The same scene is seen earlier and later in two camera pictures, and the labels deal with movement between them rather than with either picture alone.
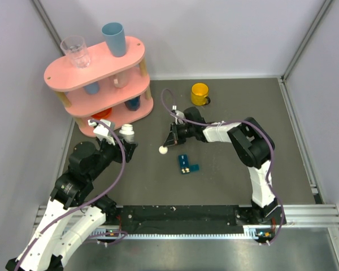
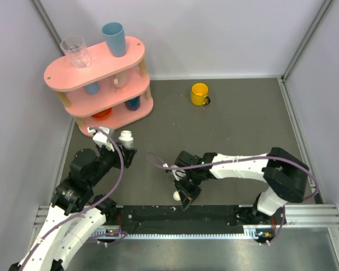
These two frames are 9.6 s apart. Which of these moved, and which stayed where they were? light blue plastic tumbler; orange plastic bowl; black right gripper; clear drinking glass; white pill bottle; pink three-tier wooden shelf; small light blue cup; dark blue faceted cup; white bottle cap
Moved: black right gripper; white pill bottle; white bottle cap
Stayed: clear drinking glass; small light blue cup; orange plastic bowl; dark blue faceted cup; pink three-tier wooden shelf; light blue plastic tumbler
